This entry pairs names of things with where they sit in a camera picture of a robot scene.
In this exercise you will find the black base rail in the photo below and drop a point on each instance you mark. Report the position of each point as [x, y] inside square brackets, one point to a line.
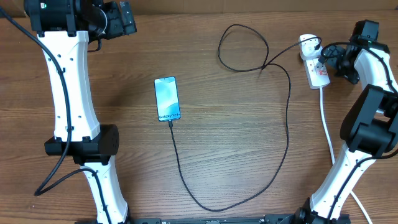
[268, 219]

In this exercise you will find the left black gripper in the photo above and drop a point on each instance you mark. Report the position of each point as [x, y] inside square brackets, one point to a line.
[120, 27]

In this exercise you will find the white power strip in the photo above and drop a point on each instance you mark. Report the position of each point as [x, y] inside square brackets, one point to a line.
[317, 74]

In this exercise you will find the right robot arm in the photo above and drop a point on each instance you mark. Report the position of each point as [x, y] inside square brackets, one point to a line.
[369, 130]

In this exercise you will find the blue Galaxy smartphone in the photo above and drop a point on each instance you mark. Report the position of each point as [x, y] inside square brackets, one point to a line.
[167, 101]

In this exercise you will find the white USB wall charger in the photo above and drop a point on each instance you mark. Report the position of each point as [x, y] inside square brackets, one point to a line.
[310, 46]

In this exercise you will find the cardboard backdrop board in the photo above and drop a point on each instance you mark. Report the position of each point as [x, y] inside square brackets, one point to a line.
[145, 7]

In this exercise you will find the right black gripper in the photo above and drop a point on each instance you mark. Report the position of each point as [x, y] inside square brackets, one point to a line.
[332, 55]

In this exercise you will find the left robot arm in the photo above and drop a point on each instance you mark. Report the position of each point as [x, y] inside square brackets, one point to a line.
[64, 31]

